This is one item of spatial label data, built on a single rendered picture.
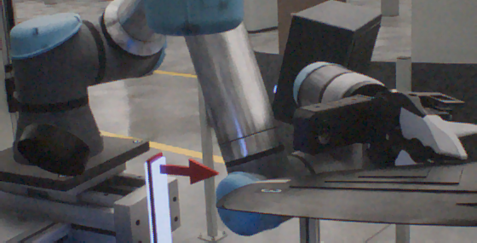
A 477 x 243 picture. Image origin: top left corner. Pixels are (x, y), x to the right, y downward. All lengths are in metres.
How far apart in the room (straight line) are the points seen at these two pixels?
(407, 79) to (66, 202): 1.47
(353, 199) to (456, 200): 0.07
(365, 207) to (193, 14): 0.19
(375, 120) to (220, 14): 0.28
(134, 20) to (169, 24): 0.64
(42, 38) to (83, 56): 0.07
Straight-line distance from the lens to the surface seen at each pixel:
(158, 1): 0.49
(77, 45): 1.14
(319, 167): 0.84
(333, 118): 0.68
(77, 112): 1.15
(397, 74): 2.35
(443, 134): 0.62
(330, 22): 1.13
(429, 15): 7.14
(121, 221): 1.08
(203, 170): 0.60
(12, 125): 2.70
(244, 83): 0.78
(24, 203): 1.21
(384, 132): 0.69
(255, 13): 10.35
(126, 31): 1.15
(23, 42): 1.13
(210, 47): 0.79
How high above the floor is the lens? 1.38
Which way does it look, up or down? 14 degrees down
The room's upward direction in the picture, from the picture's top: 3 degrees counter-clockwise
